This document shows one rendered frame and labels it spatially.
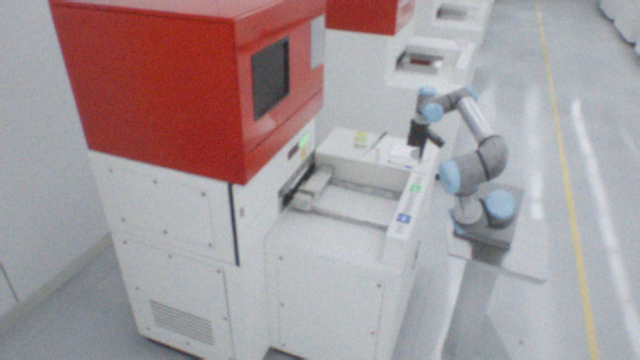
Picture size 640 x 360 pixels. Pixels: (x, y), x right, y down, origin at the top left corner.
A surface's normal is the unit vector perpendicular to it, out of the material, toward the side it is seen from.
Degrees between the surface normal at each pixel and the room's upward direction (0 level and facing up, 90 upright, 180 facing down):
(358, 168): 90
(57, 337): 0
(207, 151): 90
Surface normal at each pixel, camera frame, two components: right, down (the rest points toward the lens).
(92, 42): -0.36, 0.48
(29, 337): 0.02, -0.85
